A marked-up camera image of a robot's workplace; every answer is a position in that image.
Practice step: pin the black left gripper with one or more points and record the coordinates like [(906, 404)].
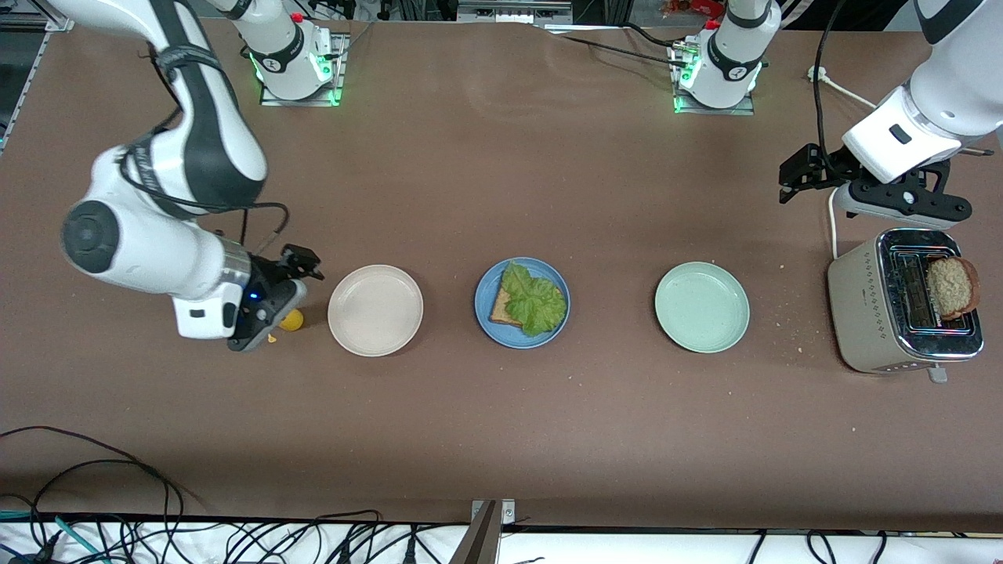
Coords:
[(825, 166)]

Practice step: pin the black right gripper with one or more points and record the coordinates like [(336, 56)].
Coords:
[(268, 276)]

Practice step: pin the yellow squeeze bottle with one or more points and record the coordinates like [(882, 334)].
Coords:
[(292, 319)]

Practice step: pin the brown bread slice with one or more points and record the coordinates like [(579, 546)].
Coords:
[(501, 312), (952, 286)]

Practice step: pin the green lettuce leaf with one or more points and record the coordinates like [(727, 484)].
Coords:
[(537, 301)]

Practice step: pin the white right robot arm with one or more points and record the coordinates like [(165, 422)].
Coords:
[(157, 243)]

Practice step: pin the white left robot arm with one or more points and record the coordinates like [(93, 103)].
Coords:
[(952, 86)]

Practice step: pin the beige plate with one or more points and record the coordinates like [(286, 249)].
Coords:
[(374, 311)]

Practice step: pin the light green plate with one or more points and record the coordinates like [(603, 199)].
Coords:
[(701, 307)]

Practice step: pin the blue plate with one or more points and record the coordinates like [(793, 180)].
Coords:
[(482, 305)]

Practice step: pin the beige chrome toaster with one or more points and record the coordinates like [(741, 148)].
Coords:
[(858, 313)]

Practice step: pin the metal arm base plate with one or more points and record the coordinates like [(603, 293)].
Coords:
[(736, 110), (339, 78)]

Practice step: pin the black left camera bracket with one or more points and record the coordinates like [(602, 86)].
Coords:
[(932, 205)]

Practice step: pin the aluminium frame profile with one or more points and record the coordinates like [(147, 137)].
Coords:
[(513, 12)]

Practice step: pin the metal table edge bracket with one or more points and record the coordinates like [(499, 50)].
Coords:
[(482, 540)]

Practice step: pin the aluminium frame rail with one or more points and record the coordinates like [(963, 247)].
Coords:
[(31, 70)]

